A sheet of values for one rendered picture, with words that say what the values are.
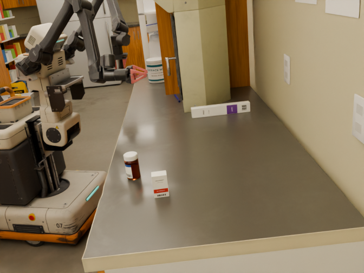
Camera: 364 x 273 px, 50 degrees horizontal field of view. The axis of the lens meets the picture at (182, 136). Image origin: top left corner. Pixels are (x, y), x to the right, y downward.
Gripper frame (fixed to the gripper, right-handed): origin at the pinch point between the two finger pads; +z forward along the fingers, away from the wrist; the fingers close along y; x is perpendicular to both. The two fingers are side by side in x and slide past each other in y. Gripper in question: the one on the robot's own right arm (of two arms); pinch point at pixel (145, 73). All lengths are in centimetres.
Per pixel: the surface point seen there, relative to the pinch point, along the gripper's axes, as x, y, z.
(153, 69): 9, 62, 1
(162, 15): -25.0, 29.6, 9.7
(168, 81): 10.8, 30.6, 10.4
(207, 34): -17.0, -3.8, 30.1
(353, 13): -28, -89, 59
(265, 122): 18, -31, 52
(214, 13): -26.2, 0.7, 34.4
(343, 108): -2, -85, 60
